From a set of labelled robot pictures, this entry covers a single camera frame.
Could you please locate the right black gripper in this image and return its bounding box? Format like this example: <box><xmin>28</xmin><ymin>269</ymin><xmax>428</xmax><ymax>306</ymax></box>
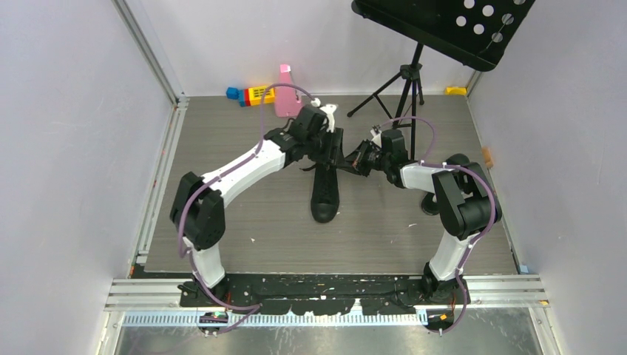
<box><xmin>336</xmin><ymin>138</ymin><xmax>390</xmax><ymax>178</ymax></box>

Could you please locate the black canvas shoe with laces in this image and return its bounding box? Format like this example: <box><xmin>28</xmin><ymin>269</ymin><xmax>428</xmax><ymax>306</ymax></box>
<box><xmin>302</xmin><ymin>150</ymin><xmax>359</xmax><ymax>223</ymax></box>

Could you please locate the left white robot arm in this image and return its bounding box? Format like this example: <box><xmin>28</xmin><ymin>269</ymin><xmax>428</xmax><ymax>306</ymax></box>
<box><xmin>170</xmin><ymin>104</ymin><xmax>343</xmax><ymax>306</ymax></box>

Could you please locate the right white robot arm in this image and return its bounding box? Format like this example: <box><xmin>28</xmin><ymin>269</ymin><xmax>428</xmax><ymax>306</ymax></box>
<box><xmin>343</xmin><ymin>129</ymin><xmax>501</xmax><ymax>304</ymax></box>

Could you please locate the pink metronome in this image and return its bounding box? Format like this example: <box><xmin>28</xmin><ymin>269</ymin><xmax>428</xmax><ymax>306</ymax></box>
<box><xmin>274</xmin><ymin>64</ymin><xmax>302</xmax><ymax>118</ymax></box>

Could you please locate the yellow toy block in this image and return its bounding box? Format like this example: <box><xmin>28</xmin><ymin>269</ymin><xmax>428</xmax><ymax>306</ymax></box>
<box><xmin>237</xmin><ymin>86</ymin><xmax>275</xmax><ymax>107</ymax></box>

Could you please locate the blue toy block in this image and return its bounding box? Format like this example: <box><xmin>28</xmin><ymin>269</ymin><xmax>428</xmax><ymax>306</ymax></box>
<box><xmin>226</xmin><ymin>87</ymin><xmax>240</xmax><ymax>100</ymax></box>

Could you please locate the yellow corner piece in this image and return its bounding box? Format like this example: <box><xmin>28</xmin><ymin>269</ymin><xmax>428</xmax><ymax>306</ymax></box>
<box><xmin>444</xmin><ymin>87</ymin><xmax>468</xmax><ymax>96</ymax></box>

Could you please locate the small orange block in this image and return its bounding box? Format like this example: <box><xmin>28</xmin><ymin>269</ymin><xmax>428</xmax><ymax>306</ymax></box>
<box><xmin>481</xmin><ymin>146</ymin><xmax>494</xmax><ymax>169</ymax></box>

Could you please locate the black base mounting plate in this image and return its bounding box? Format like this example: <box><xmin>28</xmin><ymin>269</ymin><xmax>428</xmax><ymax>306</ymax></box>
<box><xmin>178</xmin><ymin>274</ymin><xmax>470</xmax><ymax>316</ymax></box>

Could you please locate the black music stand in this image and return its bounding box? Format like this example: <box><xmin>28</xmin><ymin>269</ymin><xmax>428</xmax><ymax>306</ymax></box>
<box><xmin>346</xmin><ymin>0</ymin><xmax>536</xmax><ymax>170</ymax></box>

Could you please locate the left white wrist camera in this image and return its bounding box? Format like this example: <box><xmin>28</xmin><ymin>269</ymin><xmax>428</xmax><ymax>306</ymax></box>
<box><xmin>310</xmin><ymin>98</ymin><xmax>338</xmax><ymax>133</ymax></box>

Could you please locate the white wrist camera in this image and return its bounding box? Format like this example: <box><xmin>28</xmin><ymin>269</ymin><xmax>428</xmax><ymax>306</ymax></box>
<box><xmin>310</xmin><ymin>98</ymin><xmax>338</xmax><ymax>133</ymax></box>
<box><xmin>370</xmin><ymin>125</ymin><xmax>383</xmax><ymax>148</ymax></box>

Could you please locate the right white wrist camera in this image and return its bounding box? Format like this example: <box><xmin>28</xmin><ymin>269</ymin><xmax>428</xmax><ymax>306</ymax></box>
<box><xmin>370</xmin><ymin>125</ymin><xmax>383</xmax><ymax>148</ymax></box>

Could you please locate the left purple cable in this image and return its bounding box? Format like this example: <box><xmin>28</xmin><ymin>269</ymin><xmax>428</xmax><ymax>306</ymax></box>
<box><xmin>177</xmin><ymin>83</ymin><xmax>317</xmax><ymax>335</ymax></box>

